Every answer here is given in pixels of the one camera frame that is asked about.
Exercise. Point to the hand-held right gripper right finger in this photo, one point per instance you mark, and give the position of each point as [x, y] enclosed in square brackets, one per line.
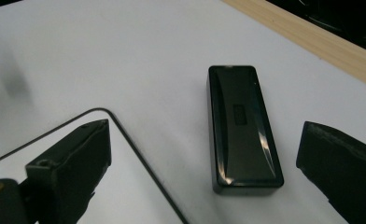
[346, 168]

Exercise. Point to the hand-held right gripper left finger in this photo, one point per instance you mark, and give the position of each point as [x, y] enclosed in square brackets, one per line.
[69, 168]

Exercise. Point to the small handheld whiteboard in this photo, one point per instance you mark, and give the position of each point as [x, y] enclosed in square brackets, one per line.
[125, 186]

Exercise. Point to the black whiteboard eraser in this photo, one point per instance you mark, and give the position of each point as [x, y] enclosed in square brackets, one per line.
[243, 133]

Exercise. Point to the light wooden table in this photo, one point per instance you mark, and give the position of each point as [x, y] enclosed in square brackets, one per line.
[327, 40]

